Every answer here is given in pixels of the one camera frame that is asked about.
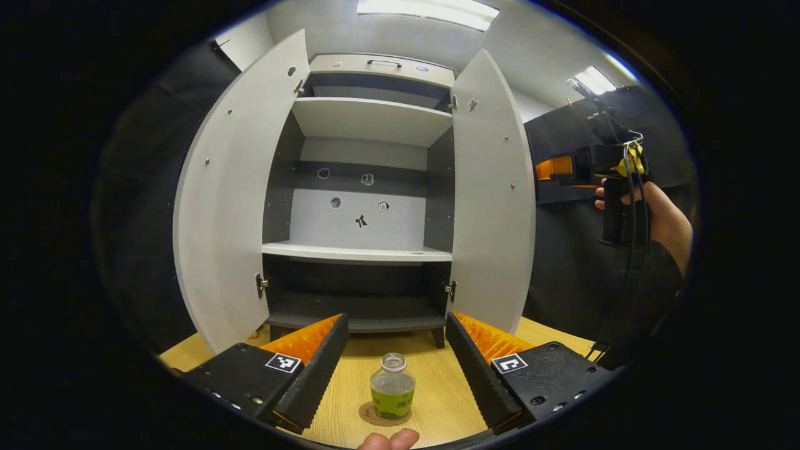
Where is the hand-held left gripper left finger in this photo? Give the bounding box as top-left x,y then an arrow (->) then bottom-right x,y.
181,312 -> 349,435

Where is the black backdrop cloth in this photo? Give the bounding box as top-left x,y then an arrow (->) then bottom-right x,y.
92,37 -> 699,369

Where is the grey cabinet door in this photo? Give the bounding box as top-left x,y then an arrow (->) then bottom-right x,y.
450,49 -> 537,335
172,28 -> 311,356

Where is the ceiling light panel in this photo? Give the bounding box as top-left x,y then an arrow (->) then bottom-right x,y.
356,0 -> 501,32
567,66 -> 618,98

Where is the grey cabinet drawer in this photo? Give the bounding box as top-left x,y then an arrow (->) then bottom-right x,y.
308,53 -> 456,88

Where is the green label bottle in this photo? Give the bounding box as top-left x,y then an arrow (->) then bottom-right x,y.
369,352 -> 416,421

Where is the round wooden coaster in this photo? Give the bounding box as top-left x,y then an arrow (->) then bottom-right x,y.
359,400 -> 413,428

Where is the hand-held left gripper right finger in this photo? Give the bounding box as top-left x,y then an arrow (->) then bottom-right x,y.
445,311 -> 616,435

